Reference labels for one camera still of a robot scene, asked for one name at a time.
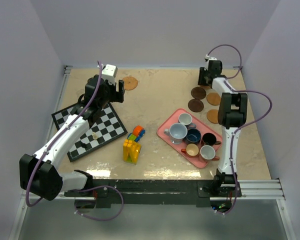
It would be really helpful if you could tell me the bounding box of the woven rattan coaster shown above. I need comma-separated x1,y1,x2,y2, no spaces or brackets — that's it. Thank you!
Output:
206,92,221,106
122,76,138,91
206,109,219,124

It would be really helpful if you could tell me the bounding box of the dark wooden coaster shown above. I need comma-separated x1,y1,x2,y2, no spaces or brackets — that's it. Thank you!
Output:
190,86,207,100
188,98,204,113

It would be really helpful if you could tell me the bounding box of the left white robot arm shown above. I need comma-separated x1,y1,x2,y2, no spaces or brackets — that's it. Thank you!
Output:
19,75,125,201

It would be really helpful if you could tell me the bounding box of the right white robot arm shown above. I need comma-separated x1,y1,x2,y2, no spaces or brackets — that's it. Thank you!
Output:
198,56,248,197

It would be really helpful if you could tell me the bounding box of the small white cup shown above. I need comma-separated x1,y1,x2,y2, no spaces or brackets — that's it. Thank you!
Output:
178,112,197,129

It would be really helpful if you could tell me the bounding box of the dark blue cup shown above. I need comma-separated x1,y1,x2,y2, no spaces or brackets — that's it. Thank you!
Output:
184,128,202,145

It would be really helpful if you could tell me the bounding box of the large light blue cup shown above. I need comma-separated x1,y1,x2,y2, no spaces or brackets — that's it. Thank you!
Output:
164,122,188,145

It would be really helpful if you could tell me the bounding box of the black cup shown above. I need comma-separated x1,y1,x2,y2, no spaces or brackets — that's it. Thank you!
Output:
201,132,222,146

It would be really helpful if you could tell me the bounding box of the orange cup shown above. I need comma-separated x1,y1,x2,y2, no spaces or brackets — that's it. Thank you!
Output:
180,143,200,158

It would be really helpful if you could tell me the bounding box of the black white chessboard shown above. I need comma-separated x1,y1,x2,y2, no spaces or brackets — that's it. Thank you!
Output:
51,101,129,163

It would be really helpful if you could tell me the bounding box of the colourful toy car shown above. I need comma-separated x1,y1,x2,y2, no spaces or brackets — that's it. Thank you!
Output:
127,125,146,143

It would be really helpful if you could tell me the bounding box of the white chess piece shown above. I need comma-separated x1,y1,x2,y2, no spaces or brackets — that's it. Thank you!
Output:
92,132,98,140

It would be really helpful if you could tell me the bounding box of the yellow toy block house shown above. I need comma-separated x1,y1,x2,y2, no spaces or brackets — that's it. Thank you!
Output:
123,139,142,165

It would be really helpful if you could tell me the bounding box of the black chess piece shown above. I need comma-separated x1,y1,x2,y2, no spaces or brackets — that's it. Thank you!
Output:
80,142,87,148

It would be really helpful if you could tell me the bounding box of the pink tray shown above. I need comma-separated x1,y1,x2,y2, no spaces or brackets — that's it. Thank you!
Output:
157,108,222,169

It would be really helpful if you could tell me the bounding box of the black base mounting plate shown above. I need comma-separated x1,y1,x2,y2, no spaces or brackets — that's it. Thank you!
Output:
64,179,242,209

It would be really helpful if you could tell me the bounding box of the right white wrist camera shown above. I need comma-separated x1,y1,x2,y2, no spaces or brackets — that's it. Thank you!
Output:
204,54,217,62

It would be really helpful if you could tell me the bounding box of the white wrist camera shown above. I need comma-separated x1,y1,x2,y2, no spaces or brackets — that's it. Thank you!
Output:
204,54,217,62
101,64,118,85

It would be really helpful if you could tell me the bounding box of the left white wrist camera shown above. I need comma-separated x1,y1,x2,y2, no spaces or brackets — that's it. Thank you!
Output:
101,64,118,85

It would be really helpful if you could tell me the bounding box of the white cup brown handle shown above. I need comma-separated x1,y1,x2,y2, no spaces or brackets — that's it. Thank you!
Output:
199,145,220,161

